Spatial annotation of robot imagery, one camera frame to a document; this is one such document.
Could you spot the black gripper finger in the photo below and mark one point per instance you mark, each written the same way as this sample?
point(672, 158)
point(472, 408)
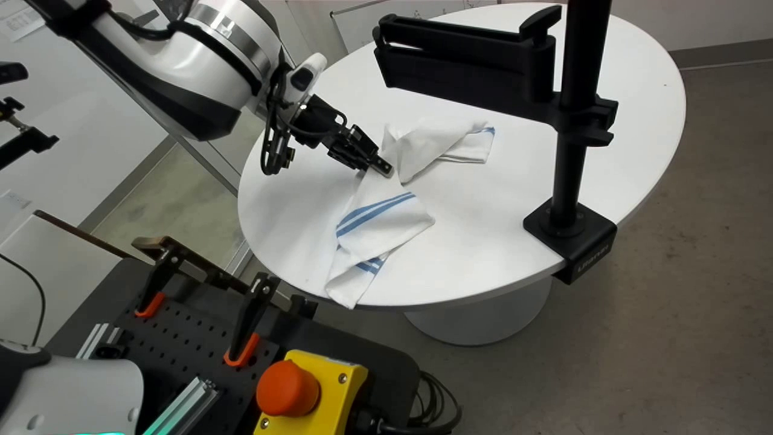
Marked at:
point(368, 145)
point(351, 156)

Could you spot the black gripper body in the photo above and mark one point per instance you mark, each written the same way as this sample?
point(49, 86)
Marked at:
point(322, 123)

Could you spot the white cloth with blue stripes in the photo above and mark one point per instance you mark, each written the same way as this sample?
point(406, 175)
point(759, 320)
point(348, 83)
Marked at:
point(388, 220)

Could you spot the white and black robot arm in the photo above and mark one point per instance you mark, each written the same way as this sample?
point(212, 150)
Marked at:
point(184, 63)

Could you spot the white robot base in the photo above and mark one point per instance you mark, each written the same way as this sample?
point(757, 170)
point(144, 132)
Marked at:
point(73, 400)

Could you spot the black pole stand with clamp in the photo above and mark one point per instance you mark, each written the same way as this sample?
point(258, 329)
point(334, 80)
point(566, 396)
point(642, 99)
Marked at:
point(576, 161)

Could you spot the yellow emergency stop red button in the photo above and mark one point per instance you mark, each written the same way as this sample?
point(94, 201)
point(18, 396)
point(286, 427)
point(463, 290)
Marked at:
point(311, 394)

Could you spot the long aluminium extrusion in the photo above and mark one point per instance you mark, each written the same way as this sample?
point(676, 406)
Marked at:
point(184, 406)

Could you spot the short aluminium extrusion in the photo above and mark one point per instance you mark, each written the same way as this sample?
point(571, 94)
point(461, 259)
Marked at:
point(97, 341)

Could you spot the white table pedestal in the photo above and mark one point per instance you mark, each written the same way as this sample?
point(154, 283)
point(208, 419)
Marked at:
point(484, 318)

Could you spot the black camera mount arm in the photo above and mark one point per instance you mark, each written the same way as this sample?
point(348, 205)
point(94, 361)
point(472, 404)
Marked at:
point(21, 144)

